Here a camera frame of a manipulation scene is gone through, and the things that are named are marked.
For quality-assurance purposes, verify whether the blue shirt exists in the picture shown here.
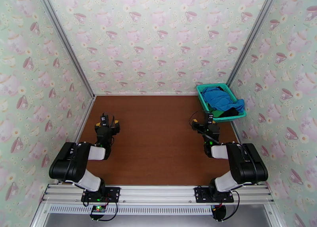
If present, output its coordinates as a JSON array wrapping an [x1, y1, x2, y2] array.
[[201, 86, 246, 113]]

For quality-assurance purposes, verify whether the teal plastic laundry basket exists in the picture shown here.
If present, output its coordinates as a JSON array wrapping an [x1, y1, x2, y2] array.
[[196, 83, 247, 123]]

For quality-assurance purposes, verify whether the green circuit board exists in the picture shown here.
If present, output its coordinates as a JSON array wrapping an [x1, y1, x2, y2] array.
[[90, 205, 107, 221]]

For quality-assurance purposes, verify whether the black round power module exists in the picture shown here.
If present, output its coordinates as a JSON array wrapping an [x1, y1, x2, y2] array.
[[212, 205, 227, 221]]

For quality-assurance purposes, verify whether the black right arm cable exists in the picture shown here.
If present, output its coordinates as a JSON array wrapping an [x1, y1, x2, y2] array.
[[189, 111, 241, 221]]

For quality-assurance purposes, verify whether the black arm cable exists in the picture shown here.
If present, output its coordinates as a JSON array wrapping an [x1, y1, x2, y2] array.
[[62, 113, 117, 208], [189, 111, 241, 221]]

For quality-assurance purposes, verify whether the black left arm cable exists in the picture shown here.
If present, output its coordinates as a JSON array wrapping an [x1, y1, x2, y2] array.
[[62, 113, 117, 208]]

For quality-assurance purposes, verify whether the aluminium table back rail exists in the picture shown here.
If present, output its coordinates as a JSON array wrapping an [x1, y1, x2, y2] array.
[[95, 93, 199, 97]]

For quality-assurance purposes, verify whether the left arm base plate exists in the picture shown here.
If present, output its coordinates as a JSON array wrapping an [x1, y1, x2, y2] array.
[[81, 187, 121, 202]]

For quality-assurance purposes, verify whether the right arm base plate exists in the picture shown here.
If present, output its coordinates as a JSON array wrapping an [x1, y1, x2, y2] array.
[[194, 187, 235, 204]]

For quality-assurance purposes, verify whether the black circuit board cable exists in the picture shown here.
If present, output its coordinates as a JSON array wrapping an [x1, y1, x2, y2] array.
[[98, 201, 118, 221]]

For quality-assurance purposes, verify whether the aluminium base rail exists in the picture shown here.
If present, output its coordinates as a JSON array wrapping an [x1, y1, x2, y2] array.
[[40, 184, 275, 205]]

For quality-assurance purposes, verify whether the white slotted cable duct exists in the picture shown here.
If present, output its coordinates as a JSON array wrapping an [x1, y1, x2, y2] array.
[[47, 204, 216, 216]]

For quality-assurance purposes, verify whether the aluminium corner post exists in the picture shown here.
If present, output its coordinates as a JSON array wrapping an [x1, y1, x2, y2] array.
[[226, 0, 283, 86], [33, 0, 96, 98]]

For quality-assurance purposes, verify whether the aluminium frame leg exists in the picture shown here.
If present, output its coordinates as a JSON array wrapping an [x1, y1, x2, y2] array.
[[29, 204, 50, 227], [264, 204, 286, 227]]

